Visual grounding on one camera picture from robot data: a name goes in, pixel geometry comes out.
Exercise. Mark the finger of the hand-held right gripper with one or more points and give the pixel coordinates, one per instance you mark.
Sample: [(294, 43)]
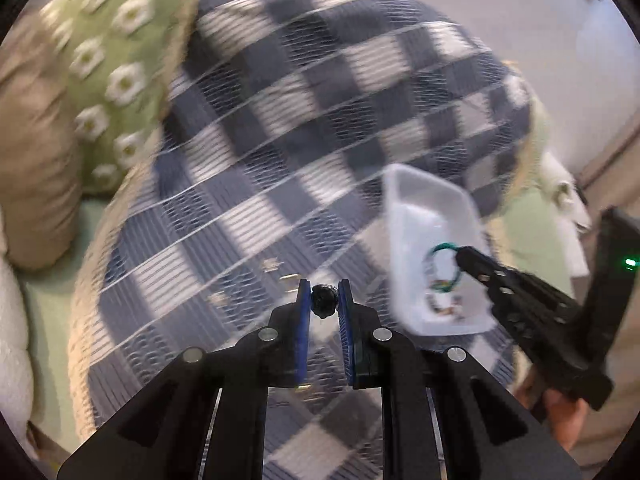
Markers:
[(470, 256), (510, 315)]

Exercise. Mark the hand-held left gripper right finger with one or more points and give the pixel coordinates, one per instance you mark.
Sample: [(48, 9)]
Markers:
[(345, 330)]

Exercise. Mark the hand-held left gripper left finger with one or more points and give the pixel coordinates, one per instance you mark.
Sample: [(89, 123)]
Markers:
[(301, 330)]

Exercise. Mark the black bead ornament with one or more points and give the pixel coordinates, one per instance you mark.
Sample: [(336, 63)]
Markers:
[(323, 300)]

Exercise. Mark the white plastic tray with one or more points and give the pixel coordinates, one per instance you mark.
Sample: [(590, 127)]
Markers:
[(415, 210)]

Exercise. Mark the person's right hand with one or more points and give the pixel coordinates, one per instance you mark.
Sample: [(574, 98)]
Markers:
[(565, 420)]

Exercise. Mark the blue patchwork blanket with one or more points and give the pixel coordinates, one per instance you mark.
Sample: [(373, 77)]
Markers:
[(250, 160)]

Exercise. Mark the beige cushion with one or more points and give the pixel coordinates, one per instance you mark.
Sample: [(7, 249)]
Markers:
[(35, 160)]

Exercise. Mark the green daisy pillow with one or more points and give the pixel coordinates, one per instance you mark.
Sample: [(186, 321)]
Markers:
[(120, 60)]

